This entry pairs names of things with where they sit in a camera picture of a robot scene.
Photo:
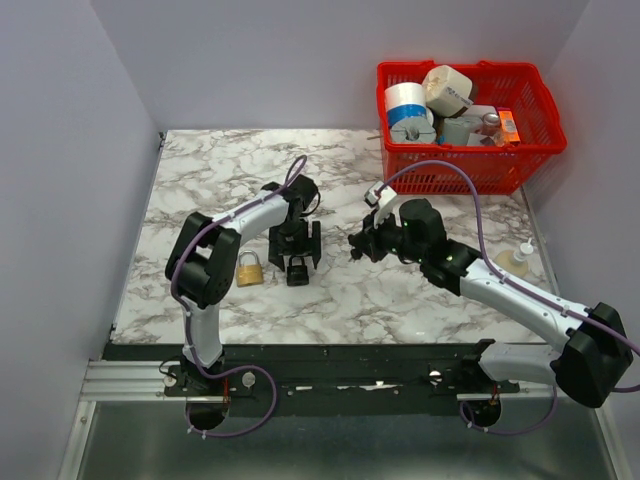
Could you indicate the large brass padlock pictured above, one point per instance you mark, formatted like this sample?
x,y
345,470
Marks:
x,y
249,271

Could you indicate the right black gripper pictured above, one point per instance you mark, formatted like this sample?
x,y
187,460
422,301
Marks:
x,y
367,239

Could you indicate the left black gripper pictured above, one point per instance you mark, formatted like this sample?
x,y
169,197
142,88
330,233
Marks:
x,y
309,246

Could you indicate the small metal can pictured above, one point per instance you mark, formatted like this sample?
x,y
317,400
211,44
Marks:
x,y
491,120

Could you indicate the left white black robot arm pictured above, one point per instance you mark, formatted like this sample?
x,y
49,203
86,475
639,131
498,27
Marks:
x,y
206,261

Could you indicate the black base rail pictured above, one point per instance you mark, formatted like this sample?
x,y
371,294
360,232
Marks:
x,y
328,380

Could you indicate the aluminium frame rail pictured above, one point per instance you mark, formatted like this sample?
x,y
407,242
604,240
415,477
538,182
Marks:
x,y
122,381

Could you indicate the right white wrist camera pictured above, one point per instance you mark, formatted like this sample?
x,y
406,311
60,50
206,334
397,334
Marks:
x,y
382,199

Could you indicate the grey box in basket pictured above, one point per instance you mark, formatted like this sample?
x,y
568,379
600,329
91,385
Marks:
x,y
457,131

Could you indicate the white blue tape roll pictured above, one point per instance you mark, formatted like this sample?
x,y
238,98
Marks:
x,y
404,100

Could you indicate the orange small box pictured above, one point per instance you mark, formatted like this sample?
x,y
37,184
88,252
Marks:
x,y
508,126

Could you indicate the beige paper roll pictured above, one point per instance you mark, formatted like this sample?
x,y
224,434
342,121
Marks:
x,y
447,91

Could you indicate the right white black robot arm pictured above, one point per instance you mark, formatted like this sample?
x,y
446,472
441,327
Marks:
x,y
584,352

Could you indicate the black padlock with keys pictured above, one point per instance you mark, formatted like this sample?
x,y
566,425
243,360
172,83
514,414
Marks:
x,y
297,272

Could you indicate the red plastic basket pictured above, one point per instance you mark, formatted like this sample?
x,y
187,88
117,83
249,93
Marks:
x,y
516,86

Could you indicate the white plastic bottle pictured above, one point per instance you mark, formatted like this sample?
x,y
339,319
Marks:
x,y
515,262

